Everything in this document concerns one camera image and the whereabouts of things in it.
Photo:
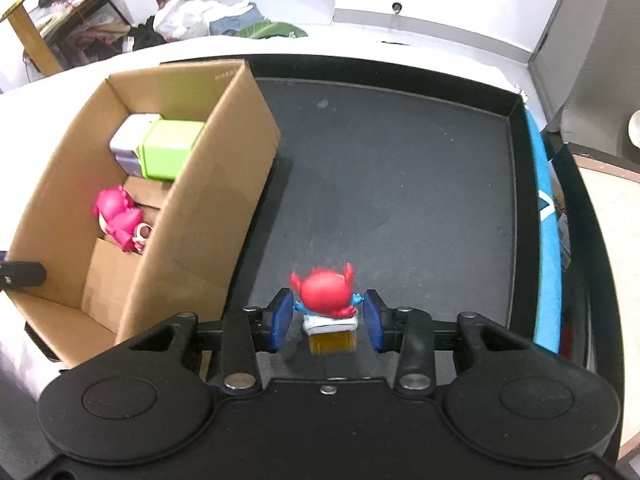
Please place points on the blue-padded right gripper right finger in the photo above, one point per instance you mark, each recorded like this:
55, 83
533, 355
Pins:
407, 332

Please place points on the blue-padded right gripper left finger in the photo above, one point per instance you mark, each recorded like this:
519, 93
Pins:
249, 331

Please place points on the red crab figurine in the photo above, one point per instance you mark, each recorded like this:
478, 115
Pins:
329, 304

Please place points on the pink figurine toy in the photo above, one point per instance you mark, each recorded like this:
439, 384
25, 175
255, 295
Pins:
121, 219

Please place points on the brown cardboard box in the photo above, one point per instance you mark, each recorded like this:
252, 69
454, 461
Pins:
95, 295

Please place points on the black shallow tray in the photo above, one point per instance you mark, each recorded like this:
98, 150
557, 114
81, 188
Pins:
425, 182

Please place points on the white lavender cube toy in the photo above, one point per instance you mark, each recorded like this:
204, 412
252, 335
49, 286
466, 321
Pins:
127, 141

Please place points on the green cube box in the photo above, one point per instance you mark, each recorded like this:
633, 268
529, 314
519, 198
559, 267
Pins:
166, 146

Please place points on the yellow-legged side table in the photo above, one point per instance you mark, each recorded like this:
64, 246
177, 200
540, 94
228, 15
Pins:
60, 34

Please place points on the black clothes pile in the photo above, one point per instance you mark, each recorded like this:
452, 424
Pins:
142, 36

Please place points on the green cartoon floor mat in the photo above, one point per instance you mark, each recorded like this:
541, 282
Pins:
267, 29

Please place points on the white plastic bag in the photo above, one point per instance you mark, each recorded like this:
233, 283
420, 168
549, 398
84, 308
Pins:
187, 19

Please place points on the brown board black frame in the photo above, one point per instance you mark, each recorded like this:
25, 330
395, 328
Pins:
614, 193

